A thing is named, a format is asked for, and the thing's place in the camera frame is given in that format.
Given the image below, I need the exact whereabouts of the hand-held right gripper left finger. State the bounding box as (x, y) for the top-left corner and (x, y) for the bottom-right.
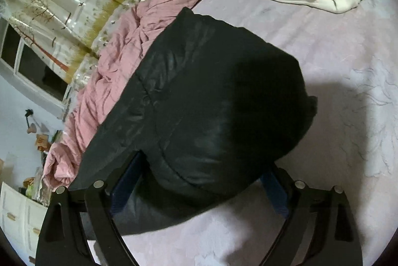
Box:
(35, 150), (147, 266)

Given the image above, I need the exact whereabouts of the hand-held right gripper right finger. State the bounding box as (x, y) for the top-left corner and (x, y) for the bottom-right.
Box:
(260, 164), (364, 266)

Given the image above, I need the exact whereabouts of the black puffer jacket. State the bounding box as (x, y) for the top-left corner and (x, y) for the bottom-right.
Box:
(68, 7), (318, 237)

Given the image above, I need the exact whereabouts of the wooden letter block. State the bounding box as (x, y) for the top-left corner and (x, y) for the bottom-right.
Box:
(36, 134), (52, 150)

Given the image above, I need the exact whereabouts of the pink quilt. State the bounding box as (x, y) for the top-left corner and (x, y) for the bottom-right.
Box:
(42, 0), (221, 192)

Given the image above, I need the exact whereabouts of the white drawer cabinet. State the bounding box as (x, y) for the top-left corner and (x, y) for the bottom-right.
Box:
(0, 182), (50, 260)

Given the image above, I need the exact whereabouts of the white framed window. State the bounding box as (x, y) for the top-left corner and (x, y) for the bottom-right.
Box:
(0, 17), (73, 113)

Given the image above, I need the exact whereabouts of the wall lamp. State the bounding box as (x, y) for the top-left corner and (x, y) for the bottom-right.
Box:
(24, 109), (39, 134)

